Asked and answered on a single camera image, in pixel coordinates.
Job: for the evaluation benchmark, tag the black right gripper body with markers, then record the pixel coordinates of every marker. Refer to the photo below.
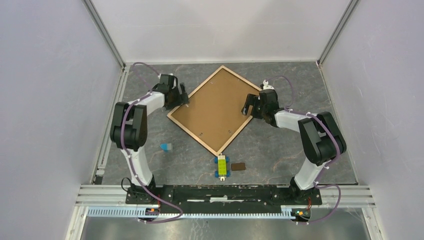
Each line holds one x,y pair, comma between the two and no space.
258,110

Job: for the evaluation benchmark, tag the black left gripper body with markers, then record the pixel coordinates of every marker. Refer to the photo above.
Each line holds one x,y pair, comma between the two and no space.
177,100

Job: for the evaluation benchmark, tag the brown frame backing board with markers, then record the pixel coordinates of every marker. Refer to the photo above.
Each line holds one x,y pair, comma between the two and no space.
213,107

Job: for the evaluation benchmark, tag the light wooden picture frame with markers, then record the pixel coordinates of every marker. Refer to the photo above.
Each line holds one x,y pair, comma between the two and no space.
212,150

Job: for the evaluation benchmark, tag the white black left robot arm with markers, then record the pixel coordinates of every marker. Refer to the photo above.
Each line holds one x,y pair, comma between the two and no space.
129,128

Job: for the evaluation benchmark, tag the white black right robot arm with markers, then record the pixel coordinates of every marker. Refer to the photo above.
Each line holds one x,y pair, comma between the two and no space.
321,138

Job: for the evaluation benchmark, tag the blue grey small block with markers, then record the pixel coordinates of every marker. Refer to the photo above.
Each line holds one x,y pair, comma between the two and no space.
166,147

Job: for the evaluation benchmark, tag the yellow green toy car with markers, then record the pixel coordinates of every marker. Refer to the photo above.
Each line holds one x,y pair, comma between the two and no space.
222,171

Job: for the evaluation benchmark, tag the small brown block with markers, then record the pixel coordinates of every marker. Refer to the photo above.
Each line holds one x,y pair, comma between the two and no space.
239,166

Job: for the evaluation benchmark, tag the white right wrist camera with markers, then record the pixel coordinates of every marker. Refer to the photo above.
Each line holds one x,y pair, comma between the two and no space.
266,86

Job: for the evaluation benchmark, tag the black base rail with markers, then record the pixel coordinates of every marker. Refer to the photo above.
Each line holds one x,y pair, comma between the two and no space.
223,199

